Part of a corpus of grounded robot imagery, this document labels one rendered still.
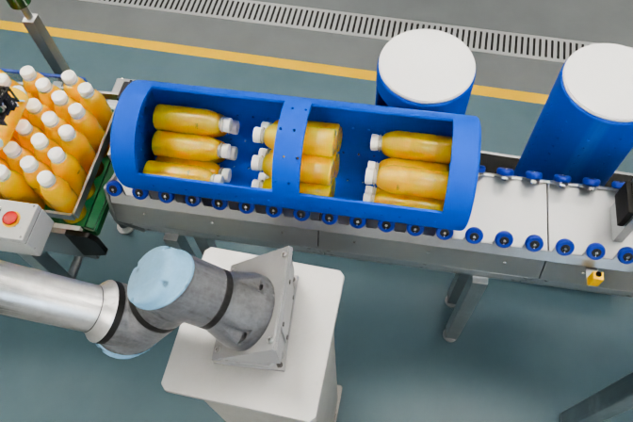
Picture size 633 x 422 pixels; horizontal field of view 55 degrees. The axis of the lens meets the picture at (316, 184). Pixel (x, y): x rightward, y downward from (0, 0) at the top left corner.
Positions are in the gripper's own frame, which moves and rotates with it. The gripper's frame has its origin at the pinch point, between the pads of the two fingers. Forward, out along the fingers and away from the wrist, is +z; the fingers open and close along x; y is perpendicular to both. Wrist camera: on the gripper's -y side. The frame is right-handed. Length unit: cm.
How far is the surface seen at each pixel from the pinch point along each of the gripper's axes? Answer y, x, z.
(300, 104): 69, 18, 1
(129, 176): 28.4, -1.6, 11.8
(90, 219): 11.2, -5.2, 33.5
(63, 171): 7.5, 0.7, 17.9
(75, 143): 8.2, 9.1, 16.9
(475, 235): 115, 1, 27
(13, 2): -19.2, 45.6, 4.4
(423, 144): 99, 16, 10
